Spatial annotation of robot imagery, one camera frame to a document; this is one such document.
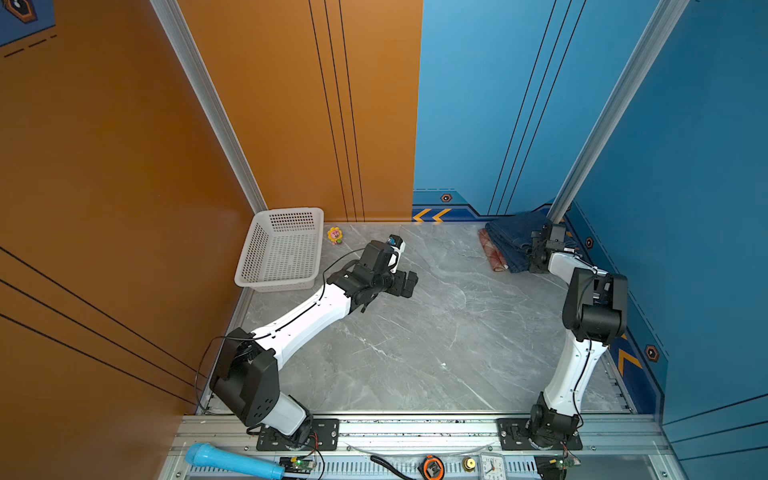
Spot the small green circuit board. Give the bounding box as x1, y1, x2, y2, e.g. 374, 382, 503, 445
279, 456, 317, 475

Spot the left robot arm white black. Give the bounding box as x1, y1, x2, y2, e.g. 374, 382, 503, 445
209, 234, 418, 445

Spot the blue microphone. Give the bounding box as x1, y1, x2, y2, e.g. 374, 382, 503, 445
185, 443, 285, 480

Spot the red plaid skirt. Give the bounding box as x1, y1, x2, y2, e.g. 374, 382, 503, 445
478, 228, 508, 272

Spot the orange black tape measure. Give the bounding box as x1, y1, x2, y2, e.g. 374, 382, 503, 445
419, 455, 446, 480

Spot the aluminium front rail frame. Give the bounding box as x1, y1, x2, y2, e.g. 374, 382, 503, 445
159, 413, 686, 479

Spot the dark blue denim skirt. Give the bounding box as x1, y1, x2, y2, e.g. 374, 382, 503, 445
498, 239, 533, 273

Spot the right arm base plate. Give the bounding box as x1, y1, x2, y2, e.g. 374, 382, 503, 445
496, 417, 584, 451

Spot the yellow flower pink bear toy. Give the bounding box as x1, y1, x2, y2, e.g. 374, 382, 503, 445
327, 227, 343, 245

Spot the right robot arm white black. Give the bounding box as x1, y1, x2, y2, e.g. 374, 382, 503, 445
527, 224, 628, 449

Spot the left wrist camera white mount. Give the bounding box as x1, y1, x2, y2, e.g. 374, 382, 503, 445
387, 234, 405, 274

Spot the small white clock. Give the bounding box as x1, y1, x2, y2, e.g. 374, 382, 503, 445
479, 454, 507, 480

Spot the white plastic laundry basket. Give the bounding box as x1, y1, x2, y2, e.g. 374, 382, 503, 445
234, 207, 324, 293

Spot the small round brass object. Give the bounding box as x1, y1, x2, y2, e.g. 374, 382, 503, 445
462, 456, 477, 473

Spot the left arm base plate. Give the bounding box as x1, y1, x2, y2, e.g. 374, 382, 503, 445
256, 418, 339, 452

